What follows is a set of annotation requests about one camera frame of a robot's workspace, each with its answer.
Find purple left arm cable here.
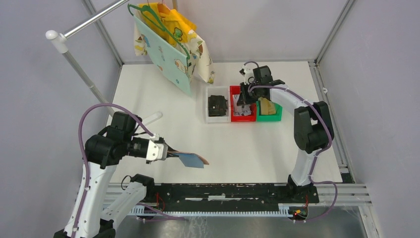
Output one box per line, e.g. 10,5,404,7
71,103,184,238

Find black cards stack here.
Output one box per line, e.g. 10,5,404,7
208,95,228,117

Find light green cartoon garment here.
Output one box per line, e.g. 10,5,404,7
134,16,192,96

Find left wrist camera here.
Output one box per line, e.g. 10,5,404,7
146,133,168,164

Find green plastic bin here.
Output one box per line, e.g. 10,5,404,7
256,98,283,122

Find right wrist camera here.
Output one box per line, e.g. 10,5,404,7
239,64,255,84

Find yellow patterned children shirt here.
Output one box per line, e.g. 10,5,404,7
136,12,215,84

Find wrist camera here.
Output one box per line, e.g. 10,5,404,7
239,64,255,84
146,133,168,164

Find white slotted cable duct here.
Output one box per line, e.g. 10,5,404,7
103,205,291,218

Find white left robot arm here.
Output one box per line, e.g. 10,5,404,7
54,112,169,238

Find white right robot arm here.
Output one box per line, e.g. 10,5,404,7
236,62,334,202

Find gold cards stack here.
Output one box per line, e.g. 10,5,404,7
259,97,277,116

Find silver clothes rack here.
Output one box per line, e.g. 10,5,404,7
45,0,163,125

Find white plastic bin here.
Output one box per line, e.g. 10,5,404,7
205,86,230,123

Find white cards stack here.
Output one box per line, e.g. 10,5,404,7
232,94,252,116

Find red plastic bin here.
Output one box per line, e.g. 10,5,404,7
229,86,257,122

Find green clothes hanger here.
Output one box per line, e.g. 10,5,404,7
127,2,196,60

